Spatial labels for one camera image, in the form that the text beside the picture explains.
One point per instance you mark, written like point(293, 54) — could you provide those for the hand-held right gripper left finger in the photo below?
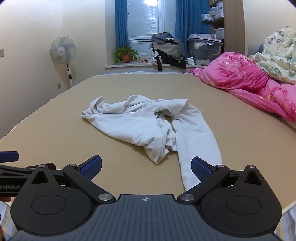
point(91, 168)

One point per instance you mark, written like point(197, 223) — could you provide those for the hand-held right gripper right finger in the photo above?
point(201, 169)

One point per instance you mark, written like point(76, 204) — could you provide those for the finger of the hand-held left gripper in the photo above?
point(9, 157)
point(16, 170)

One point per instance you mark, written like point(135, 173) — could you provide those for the white shirt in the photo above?
point(138, 122)

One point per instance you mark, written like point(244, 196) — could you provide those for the pile of clothes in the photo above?
point(167, 49)

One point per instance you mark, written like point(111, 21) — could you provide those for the pink quilt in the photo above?
point(240, 74)

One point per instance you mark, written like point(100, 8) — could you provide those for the tissue pack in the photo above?
point(191, 61)

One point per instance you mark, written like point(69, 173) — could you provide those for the small pink cloth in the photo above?
point(143, 61)

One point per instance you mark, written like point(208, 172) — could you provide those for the clear plastic storage bin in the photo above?
point(205, 49)

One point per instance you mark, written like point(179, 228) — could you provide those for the potted green plant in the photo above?
point(124, 53)

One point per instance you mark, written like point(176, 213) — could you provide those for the white standing fan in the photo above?
point(63, 49)

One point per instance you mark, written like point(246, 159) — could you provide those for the grey-blue cloth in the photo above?
point(259, 49)

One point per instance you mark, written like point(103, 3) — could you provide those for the white shelf bin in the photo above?
point(219, 33)

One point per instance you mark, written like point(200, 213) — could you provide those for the pale floral quilt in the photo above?
point(277, 53)

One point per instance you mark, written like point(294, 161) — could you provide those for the wooden shelf panel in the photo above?
point(233, 27)

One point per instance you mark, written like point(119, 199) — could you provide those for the blue curtain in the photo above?
point(121, 25)
point(188, 16)

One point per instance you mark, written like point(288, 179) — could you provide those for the window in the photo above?
point(144, 20)

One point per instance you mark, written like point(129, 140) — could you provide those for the stack of shelf boxes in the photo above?
point(216, 10)

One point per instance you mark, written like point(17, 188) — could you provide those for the wall switch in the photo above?
point(1, 53)

